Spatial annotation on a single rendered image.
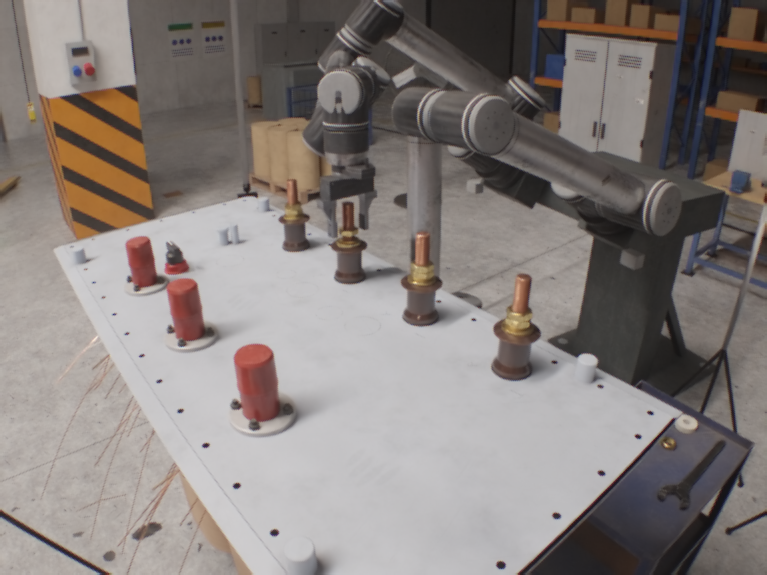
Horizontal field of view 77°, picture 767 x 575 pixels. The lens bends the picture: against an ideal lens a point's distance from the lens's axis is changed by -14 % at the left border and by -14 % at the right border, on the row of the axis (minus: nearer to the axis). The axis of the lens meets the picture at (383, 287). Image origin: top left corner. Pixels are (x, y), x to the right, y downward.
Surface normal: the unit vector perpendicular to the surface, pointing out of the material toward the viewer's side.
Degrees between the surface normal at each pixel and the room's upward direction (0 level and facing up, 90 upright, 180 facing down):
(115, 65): 90
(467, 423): 0
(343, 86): 90
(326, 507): 0
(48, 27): 90
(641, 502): 0
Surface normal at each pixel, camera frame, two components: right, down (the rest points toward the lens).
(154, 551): 0.00, -0.89
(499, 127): 0.51, 0.34
